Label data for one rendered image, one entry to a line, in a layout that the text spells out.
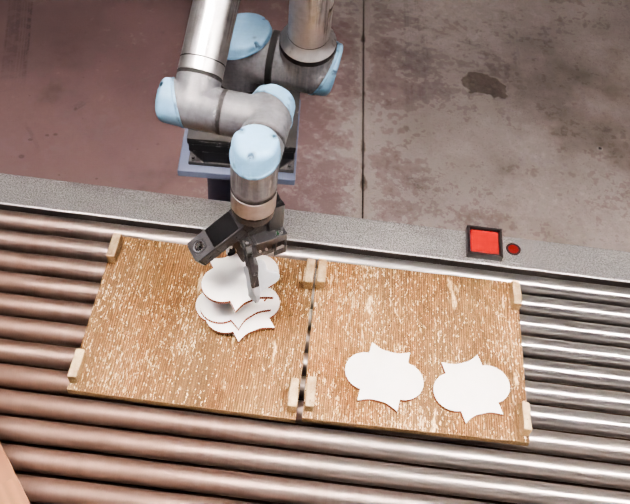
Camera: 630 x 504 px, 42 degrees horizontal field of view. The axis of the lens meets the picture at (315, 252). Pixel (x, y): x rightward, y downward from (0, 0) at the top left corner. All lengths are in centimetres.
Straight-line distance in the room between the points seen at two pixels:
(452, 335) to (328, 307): 25
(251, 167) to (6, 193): 75
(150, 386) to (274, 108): 55
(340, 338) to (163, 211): 48
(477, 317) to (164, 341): 61
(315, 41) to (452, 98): 186
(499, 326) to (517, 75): 215
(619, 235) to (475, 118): 74
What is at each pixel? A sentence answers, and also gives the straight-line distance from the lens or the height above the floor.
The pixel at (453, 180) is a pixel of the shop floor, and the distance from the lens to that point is 316.
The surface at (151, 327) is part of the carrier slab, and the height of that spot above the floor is 94.
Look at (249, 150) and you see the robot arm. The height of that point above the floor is 138.
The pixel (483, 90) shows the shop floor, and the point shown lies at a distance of 356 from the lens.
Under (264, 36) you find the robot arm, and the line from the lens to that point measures 173.
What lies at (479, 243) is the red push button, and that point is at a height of 93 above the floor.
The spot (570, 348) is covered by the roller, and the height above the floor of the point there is 92.
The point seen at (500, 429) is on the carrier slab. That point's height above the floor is 94.
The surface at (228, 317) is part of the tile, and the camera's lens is 155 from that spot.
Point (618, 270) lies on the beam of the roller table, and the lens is 186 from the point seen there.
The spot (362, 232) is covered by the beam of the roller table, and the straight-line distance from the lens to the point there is 175.
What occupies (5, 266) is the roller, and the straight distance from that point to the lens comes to 174.
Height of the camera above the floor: 228
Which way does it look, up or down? 53 degrees down
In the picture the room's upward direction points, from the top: 8 degrees clockwise
